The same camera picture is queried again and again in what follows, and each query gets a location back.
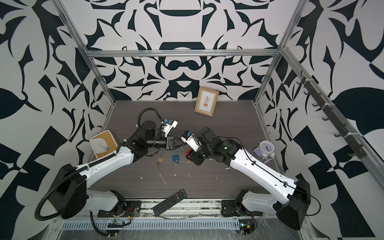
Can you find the black remote control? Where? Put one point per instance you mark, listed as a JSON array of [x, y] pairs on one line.
[[169, 202]]

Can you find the wooden picture frame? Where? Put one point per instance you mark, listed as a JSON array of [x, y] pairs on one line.
[[206, 102]]

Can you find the left green circuit board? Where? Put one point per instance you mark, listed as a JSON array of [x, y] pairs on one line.
[[119, 223]]

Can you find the right green circuit board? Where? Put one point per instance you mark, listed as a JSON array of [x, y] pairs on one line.
[[247, 228]]

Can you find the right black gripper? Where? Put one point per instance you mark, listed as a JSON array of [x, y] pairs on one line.
[[195, 158]]

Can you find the brass padlock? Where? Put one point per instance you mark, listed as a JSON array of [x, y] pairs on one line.
[[160, 160]]

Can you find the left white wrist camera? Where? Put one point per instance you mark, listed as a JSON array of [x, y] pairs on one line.
[[168, 125]]

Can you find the green circuit board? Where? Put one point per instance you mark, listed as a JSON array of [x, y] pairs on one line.
[[119, 223], [247, 228]]

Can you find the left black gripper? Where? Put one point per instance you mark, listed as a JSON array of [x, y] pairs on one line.
[[170, 143]]

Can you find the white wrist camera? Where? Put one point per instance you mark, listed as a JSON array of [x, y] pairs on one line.
[[168, 125], [189, 138]]

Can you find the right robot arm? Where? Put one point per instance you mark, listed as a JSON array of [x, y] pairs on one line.
[[288, 199]]

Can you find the red padlock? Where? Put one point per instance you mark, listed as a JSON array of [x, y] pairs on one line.
[[188, 154]]

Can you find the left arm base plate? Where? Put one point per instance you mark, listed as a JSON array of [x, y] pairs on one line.
[[128, 209]]

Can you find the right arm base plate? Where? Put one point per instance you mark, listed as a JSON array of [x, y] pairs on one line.
[[233, 208]]

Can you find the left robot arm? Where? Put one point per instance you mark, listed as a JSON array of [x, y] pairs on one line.
[[70, 192]]

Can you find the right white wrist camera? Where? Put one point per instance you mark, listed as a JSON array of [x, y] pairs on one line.
[[189, 138]]

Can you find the wall coat hook rail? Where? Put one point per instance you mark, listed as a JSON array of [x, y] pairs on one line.
[[334, 115]]

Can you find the white tissue box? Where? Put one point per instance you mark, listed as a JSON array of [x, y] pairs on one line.
[[103, 144]]

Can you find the blue padlock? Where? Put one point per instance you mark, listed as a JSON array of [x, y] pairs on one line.
[[176, 157]]

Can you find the white cable duct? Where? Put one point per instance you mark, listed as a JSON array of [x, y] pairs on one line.
[[185, 224]]

